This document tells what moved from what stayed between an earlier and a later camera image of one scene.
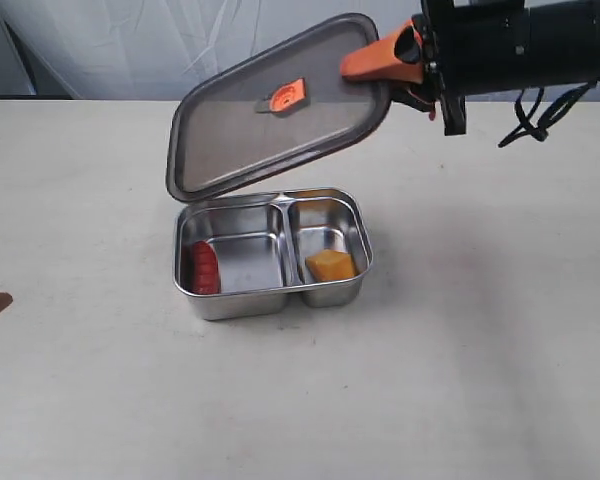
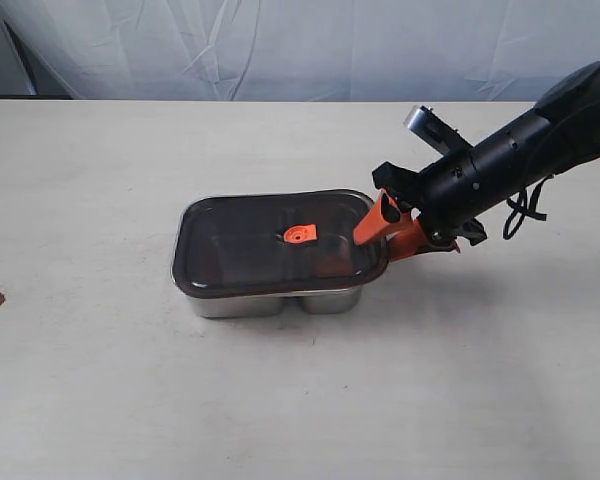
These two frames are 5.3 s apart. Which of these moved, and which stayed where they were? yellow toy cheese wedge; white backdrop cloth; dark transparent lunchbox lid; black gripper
Moved: dark transparent lunchbox lid; black gripper
Stayed: yellow toy cheese wedge; white backdrop cloth
